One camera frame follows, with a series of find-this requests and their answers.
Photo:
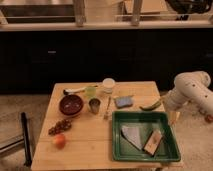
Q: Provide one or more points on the white handled spatula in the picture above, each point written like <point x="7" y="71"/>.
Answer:
<point x="76" y="90"/>

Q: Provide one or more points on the metal cup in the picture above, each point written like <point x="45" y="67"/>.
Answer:
<point x="94" y="105"/>

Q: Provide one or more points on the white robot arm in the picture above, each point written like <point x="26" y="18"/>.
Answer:
<point x="191" y="86"/>

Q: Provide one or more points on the bunch of red grapes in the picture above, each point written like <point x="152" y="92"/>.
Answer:
<point x="60" y="127"/>

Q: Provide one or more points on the green plastic tray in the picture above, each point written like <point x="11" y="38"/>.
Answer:
<point x="145" y="124"/>

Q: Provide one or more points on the orange peach fruit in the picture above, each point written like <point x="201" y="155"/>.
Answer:
<point x="59" y="141"/>

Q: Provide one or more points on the blue sponge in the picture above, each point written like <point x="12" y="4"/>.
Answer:
<point x="125" y="101"/>

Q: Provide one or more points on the wooden block brush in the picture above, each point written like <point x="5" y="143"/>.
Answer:
<point x="153" y="142"/>

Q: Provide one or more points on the dark red bowl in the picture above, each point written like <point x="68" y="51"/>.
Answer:
<point x="71" y="104"/>

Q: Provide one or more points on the grey towel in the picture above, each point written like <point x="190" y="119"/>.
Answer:
<point x="132" y="134"/>

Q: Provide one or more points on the light green cup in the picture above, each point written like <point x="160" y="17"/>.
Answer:
<point x="90" y="91"/>

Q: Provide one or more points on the black stand bar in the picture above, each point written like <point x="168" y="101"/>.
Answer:
<point x="27" y="149"/>

